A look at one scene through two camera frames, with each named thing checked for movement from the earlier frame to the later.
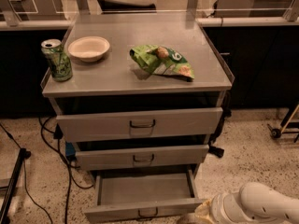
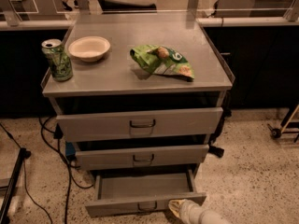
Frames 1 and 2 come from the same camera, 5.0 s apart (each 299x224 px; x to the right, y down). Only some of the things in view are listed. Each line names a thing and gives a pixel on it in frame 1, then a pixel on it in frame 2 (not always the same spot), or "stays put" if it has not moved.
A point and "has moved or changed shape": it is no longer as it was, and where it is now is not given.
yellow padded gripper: x=217 y=206 -> x=189 y=209
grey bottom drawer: x=144 y=194 has moved or changed shape
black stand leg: x=23 y=154 stays put
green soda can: x=61 y=65 stays put
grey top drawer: x=147 y=124 stays put
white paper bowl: x=89 y=49 stays put
